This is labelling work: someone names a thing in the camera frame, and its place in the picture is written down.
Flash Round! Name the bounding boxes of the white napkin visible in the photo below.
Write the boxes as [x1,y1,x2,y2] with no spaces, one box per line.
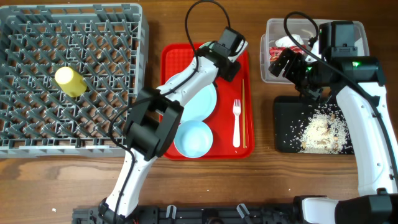
[275,34,305,48]

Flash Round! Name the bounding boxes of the red snack wrapper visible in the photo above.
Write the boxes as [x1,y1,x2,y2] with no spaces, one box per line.
[269,46,305,62]

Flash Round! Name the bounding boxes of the white plastic fork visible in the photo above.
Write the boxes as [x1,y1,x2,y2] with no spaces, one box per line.
[233,100,241,148]

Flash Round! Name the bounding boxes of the large light blue plate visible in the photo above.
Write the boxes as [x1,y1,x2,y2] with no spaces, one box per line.
[180,84,217,123]

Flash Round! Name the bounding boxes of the leftover rice with scraps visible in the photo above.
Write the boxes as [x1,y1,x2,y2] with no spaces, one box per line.
[282,104,353,154]

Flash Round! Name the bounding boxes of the small light blue bowl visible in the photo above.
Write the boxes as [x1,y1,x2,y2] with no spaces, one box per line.
[174,120,213,159]

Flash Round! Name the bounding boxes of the wooden chopstick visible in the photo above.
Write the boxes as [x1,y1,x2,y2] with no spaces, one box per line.
[242,79,247,149]

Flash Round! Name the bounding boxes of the yellow plastic cup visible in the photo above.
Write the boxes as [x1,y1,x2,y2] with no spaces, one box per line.
[55,67,87,97]

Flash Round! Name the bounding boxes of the light green bowl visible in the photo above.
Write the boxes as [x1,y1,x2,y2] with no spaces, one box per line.
[198,40,216,52]

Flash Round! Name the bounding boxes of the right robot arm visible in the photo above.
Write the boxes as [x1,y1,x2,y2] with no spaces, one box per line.
[269,48,397,223]

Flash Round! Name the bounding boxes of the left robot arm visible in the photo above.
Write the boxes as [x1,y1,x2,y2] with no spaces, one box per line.
[99,40,248,223]

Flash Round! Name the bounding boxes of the grey dishwasher rack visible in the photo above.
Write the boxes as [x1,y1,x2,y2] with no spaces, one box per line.
[1,3,149,159]

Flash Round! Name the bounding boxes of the clear plastic bin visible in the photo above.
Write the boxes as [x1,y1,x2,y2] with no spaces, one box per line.
[260,18,369,84]

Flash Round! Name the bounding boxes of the black plastic tray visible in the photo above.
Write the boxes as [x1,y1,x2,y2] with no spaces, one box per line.
[273,96,337,153]

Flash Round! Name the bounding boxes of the red plastic tray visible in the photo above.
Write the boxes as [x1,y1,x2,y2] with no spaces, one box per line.
[160,43,254,160]

